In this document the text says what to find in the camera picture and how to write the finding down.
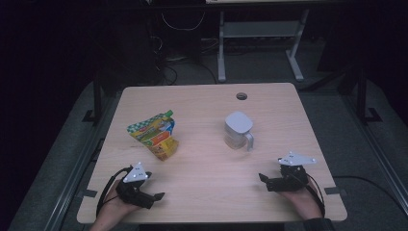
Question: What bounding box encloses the right hand-held gripper cable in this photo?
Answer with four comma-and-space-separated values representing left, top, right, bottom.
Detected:
303, 172, 327, 218

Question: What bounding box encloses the white metal desk frame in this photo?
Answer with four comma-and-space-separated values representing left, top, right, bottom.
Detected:
217, 9, 311, 83

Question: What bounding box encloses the white hanging cable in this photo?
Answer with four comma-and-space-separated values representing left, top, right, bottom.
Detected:
161, 12, 207, 33

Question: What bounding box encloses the left hand-held gripper cable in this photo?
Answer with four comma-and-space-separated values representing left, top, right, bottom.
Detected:
95, 166, 133, 218

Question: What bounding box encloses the person's right hand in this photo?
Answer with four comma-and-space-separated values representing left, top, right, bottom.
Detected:
278, 183, 323, 221

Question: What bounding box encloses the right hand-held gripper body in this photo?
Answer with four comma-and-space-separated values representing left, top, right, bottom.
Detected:
265, 151, 318, 193

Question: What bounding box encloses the clear jar with white lid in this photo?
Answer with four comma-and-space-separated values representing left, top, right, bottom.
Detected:
223, 111, 255, 152

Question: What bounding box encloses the long black floor cable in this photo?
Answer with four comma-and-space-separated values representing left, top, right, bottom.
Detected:
331, 174, 408, 211

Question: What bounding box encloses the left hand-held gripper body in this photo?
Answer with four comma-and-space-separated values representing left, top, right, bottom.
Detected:
115, 162, 157, 210

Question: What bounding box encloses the person's left hand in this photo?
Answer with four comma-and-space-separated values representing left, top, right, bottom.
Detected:
97, 184, 142, 224

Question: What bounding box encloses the black metal stand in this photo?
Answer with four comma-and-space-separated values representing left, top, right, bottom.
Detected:
81, 72, 104, 125
336, 64, 383, 125

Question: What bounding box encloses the yellow spout pouch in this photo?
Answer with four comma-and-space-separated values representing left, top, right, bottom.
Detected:
126, 110, 180, 162

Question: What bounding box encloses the hand-held gripper cable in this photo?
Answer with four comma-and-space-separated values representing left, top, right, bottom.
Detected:
303, 172, 327, 218
95, 166, 133, 218

